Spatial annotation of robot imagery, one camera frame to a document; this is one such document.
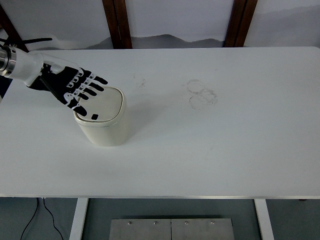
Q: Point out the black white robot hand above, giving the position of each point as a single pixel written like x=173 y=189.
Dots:
x=63 y=79

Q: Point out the cream desktop trash can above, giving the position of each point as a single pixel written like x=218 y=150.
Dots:
x=107 y=121

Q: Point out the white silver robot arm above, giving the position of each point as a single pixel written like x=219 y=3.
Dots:
x=15 y=64

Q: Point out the left white table leg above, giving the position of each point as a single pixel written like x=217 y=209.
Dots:
x=79 y=218

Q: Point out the white table leg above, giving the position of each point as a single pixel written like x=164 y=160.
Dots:
x=79 y=218
x=264 y=221

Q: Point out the right white table leg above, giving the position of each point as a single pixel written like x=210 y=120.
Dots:
x=264 y=221

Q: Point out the left brown wooden screen post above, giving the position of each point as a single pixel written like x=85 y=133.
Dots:
x=118 y=23

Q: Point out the brown wooden screen post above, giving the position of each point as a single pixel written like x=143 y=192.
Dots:
x=239 y=23
x=118 y=23

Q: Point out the far left brown wooden post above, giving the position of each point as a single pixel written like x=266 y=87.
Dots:
x=13 y=36

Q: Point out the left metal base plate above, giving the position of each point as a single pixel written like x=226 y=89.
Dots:
x=140 y=229

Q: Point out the metal base plate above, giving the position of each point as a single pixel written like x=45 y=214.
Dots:
x=140 y=229
x=202 y=229

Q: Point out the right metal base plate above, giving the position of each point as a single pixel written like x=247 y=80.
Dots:
x=202 y=229

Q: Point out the right brown wooden screen post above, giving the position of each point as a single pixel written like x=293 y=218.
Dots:
x=239 y=23

